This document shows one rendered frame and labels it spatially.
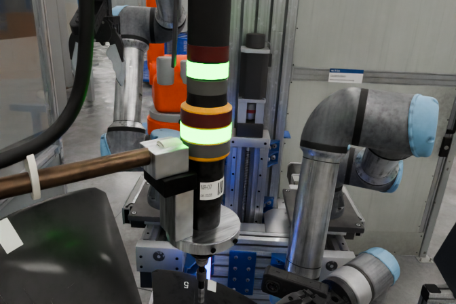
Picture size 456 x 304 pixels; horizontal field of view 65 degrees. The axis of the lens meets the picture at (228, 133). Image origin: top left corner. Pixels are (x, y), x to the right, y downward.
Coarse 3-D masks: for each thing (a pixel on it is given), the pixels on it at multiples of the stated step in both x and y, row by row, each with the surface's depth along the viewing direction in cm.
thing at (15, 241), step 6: (0, 222) 36; (6, 222) 36; (0, 228) 36; (6, 228) 36; (12, 228) 36; (0, 234) 35; (6, 234) 36; (12, 234) 36; (0, 240) 35; (6, 240) 35; (12, 240) 36; (18, 240) 36; (6, 246) 35; (12, 246) 35; (18, 246) 36
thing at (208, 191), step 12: (192, 168) 31; (204, 168) 30; (216, 168) 31; (204, 180) 31; (216, 180) 31; (204, 192) 31; (216, 192) 32; (204, 204) 32; (216, 204) 32; (204, 216) 32; (216, 216) 33; (204, 228) 33
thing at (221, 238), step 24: (144, 144) 29; (144, 168) 29; (168, 168) 28; (168, 192) 28; (192, 192) 30; (168, 216) 31; (192, 216) 31; (168, 240) 33; (192, 240) 31; (216, 240) 31
